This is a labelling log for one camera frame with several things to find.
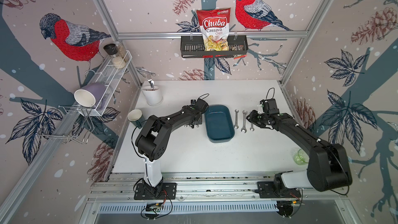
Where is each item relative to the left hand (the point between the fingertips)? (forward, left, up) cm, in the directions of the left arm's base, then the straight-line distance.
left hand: (197, 116), depth 96 cm
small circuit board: (-46, +19, -5) cm, 50 cm away
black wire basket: (+33, +3, +29) cm, 44 cm away
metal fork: (+24, +33, +6) cm, 41 cm away
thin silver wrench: (-4, 0, -5) cm, 6 cm away
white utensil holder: (+14, +30, +3) cm, 33 cm away
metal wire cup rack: (-22, +47, +31) cm, 61 cm away
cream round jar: (+16, +43, +31) cm, 55 cm away
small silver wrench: (-5, -35, -3) cm, 35 cm away
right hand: (-3, -30, +6) cm, 31 cm away
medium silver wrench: (-3, -25, -5) cm, 26 cm away
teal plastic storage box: (-6, -15, -4) cm, 16 cm away
